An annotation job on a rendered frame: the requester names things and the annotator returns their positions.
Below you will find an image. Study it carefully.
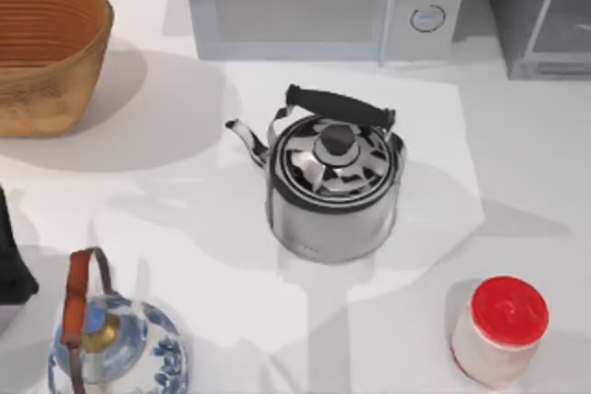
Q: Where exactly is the red lidded white jar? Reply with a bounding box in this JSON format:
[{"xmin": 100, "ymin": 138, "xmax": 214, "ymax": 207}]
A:
[{"xmin": 450, "ymin": 275, "xmax": 550, "ymax": 389}]

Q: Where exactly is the pale microwave oven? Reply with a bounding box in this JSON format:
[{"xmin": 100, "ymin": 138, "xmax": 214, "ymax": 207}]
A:
[{"xmin": 179, "ymin": 0, "xmax": 473, "ymax": 67}]

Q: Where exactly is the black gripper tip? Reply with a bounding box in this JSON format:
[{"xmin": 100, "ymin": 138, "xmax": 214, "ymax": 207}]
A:
[{"xmin": 0, "ymin": 186, "xmax": 40, "ymax": 307}]

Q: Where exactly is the steel kettle with black handle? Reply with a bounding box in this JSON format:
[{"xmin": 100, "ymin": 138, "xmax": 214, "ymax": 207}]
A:
[{"xmin": 224, "ymin": 83, "xmax": 408, "ymax": 265}]

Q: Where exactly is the round microwave knob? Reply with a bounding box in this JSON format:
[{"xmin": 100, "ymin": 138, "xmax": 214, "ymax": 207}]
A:
[{"xmin": 410, "ymin": 3, "xmax": 448, "ymax": 34}]

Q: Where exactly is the blue and white porcelain teapot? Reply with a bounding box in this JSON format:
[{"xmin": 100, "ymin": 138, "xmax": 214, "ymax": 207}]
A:
[{"xmin": 47, "ymin": 247, "xmax": 190, "ymax": 394}]

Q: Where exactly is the woven brown basket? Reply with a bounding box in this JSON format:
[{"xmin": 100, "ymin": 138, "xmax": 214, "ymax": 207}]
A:
[{"xmin": 0, "ymin": 0, "xmax": 115, "ymax": 138}]

